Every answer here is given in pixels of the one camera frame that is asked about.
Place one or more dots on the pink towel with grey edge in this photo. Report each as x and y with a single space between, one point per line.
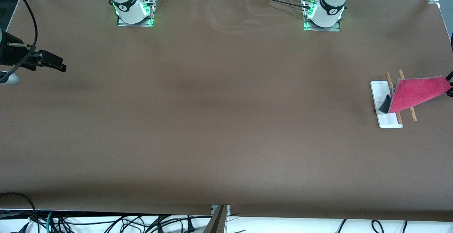
414 91

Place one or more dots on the metal table bracket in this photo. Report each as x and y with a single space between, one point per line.
213 209

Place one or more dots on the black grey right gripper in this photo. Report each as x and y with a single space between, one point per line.
10 54

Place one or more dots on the white towel rack wooden bars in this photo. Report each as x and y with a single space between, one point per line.
389 121

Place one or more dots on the black power plug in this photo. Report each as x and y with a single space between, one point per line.
190 226

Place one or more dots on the brown wooden beam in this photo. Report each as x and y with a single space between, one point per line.
217 222

